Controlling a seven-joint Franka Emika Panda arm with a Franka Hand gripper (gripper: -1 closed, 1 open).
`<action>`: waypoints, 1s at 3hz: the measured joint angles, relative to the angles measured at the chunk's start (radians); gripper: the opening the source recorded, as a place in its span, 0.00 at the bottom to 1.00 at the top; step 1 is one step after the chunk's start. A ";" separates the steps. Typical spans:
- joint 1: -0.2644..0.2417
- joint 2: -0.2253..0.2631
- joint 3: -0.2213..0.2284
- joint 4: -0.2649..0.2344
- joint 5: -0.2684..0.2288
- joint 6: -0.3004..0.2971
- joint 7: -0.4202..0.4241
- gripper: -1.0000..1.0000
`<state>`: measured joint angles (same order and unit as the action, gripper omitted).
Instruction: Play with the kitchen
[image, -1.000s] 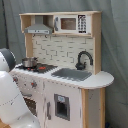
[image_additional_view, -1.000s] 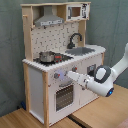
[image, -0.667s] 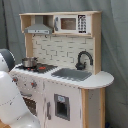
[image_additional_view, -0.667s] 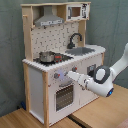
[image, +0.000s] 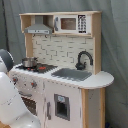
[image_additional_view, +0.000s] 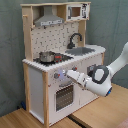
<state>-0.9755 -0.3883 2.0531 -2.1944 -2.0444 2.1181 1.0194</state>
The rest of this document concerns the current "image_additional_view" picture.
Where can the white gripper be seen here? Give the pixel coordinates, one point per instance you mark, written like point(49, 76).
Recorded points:
point(78, 77)

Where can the white oven door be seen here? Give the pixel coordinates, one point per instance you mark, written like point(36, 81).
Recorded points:
point(64, 97)

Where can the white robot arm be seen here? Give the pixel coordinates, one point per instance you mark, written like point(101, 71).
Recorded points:
point(100, 81)

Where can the wooden toy kitchen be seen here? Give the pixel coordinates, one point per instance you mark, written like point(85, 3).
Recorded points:
point(40, 84)

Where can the right red stove knob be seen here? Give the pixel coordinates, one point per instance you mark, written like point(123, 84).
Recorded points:
point(74, 68)

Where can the red stove knob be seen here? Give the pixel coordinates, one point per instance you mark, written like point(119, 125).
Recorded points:
point(74, 68)
point(57, 75)

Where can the grey ice dispenser panel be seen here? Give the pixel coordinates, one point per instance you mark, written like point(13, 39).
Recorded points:
point(90, 69)

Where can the left red stove knob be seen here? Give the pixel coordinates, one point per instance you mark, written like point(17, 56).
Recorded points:
point(57, 75)

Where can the grey toy sink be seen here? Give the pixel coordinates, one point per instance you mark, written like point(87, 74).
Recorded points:
point(79, 51)

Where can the black toy stovetop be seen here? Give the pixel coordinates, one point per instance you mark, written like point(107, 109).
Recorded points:
point(57, 59)

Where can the silver toy pot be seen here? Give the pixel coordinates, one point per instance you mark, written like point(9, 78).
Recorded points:
point(46, 56)

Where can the toy microwave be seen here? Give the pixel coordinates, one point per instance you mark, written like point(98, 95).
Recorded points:
point(77, 11)

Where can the grey range hood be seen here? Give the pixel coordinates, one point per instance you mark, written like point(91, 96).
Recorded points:
point(48, 18)

